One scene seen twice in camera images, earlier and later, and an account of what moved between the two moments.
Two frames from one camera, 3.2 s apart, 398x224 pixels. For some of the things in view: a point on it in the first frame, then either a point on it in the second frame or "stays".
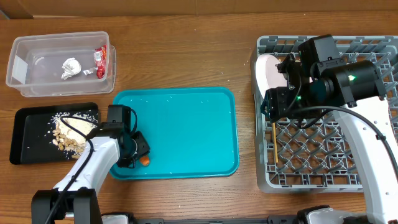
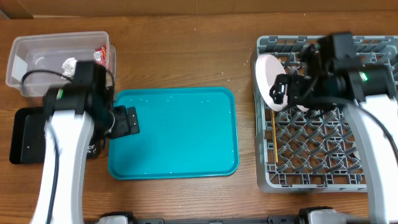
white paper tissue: x=71 y=66 stays
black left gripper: x=144 y=148 -> x=126 y=124
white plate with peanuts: x=267 y=74 stays
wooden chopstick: x=273 y=127 stays
